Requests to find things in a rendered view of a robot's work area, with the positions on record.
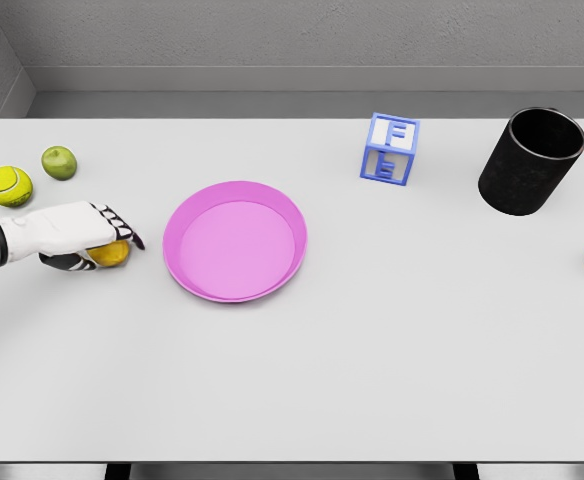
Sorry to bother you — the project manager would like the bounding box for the yellow lemon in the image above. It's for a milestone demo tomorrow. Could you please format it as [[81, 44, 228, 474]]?
[[87, 240, 132, 269]]

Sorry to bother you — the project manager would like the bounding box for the black cylindrical cup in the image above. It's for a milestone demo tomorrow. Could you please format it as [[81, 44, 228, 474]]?
[[477, 107, 584, 217]]

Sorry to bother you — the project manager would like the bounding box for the green apple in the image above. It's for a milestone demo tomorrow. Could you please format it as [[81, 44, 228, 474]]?
[[40, 145, 78, 181]]

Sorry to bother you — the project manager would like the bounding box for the pink round plate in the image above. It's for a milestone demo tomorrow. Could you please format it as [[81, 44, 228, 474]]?
[[162, 180, 309, 305]]

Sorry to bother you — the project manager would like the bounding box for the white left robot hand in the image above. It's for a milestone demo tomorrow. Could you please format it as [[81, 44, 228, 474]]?
[[35, 200, 147, 273]]

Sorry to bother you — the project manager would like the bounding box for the yellow tennis ball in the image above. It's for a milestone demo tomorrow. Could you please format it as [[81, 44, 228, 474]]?
[[0, 165, 34, 209]]

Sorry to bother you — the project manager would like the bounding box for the blue white letter block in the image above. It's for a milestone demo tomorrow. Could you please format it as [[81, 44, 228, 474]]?
[[358, 112, 421, 187]]

